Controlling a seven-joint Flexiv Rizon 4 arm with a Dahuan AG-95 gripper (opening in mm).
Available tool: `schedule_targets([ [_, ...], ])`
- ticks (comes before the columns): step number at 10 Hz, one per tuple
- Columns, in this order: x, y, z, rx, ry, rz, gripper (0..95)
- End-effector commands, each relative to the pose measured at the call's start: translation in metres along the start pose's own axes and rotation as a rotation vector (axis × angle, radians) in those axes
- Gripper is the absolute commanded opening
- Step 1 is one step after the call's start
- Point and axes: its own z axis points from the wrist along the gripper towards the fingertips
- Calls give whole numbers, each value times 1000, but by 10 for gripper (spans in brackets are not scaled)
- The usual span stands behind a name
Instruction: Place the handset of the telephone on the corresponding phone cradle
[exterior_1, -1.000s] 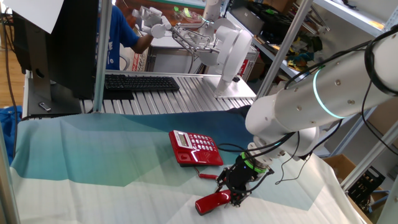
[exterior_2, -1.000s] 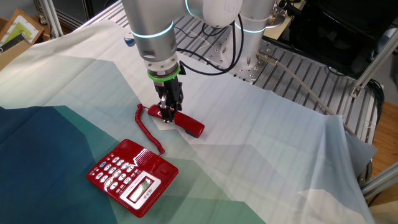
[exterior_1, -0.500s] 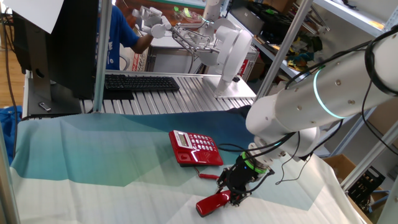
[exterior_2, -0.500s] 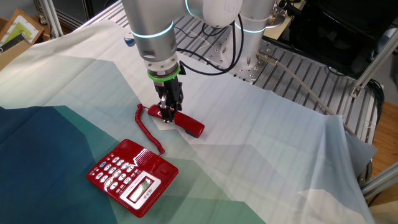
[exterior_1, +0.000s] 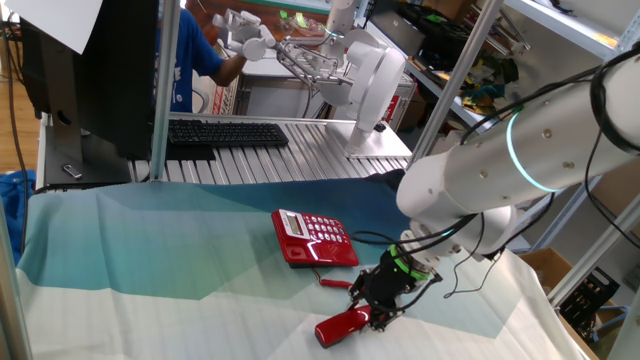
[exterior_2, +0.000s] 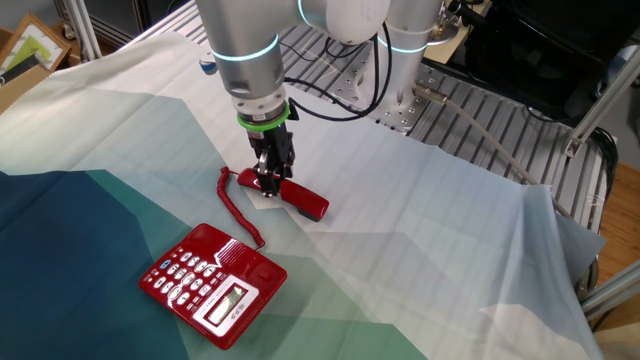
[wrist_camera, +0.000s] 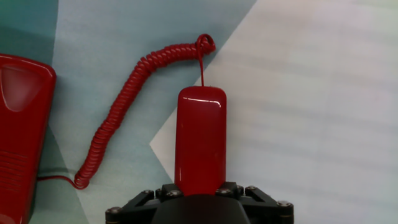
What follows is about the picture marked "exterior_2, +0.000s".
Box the red phone cord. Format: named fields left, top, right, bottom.
left=216, top=165, right=266, bottom=250

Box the aluminium frame post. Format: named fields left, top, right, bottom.
left=64, top=0, right=104, bottom=62

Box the brown cardboard box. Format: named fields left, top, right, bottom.
left=0, top=12, right=72, bottom=114

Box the tan wooden board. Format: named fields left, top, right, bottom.
left=424, top=0, right=494, bottom=65

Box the green paper sheet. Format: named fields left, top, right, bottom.
left=7, top=34, right=54, bottom=71

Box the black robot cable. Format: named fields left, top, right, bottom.
left=279, top=22, right=394, bottom=124

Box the red telephone handset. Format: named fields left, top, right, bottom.
left=236, top=167, right=331, bottom=224

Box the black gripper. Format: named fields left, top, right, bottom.
left=247, top=119, right=296, bottom=199

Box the red telephone base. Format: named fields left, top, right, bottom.
left=138, top=222, right=289, bottom=351

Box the green wrist flange ring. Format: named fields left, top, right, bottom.
left=236, top=102, right=292, bottom=132

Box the beige cable hose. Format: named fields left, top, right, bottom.
left=412, top=82, right=576, bottom=221

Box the aluminium frame profile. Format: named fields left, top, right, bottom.
left=563, top=47, right=640, bottom=159
left=579, top=259, right=640, bottom=321

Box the black cable bundle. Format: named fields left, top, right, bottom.
left=592, top=127, right=620, bottom=201

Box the blue green white tablecloth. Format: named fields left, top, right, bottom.
left=0, top=29, right=609, bottom=360

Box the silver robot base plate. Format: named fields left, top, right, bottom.
left=329, top=49, right=451, bottom=134

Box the large black device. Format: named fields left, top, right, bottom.
left=439, top=0, right=640, bottom=124

